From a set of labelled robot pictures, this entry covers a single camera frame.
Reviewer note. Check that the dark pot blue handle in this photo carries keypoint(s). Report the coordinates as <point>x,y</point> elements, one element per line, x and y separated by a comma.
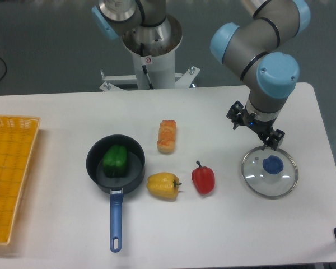
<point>116,187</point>

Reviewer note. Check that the glass pot lid blue knob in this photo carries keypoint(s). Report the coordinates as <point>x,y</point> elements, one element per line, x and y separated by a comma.
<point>271,174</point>

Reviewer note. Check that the orange bread loaf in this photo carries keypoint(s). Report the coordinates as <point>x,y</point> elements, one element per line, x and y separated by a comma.
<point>167,136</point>

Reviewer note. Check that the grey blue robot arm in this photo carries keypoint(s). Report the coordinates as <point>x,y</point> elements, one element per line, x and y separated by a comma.
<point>250,52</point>

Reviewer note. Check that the green bell pepper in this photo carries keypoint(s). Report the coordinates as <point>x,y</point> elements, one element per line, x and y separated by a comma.
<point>115,161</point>

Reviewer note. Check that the yellow bell pepper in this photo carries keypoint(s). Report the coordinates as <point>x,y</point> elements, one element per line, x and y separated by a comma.
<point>163,185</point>

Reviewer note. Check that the yellow woven basket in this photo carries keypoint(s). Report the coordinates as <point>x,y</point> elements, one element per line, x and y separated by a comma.
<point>17,140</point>

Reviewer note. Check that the red bell pepper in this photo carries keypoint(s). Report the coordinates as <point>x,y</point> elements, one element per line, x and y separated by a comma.
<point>203,179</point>

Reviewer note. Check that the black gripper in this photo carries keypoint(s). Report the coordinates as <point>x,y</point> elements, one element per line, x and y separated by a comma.
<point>259,122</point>

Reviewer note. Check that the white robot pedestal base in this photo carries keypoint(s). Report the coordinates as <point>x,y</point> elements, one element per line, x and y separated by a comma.
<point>153,51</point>

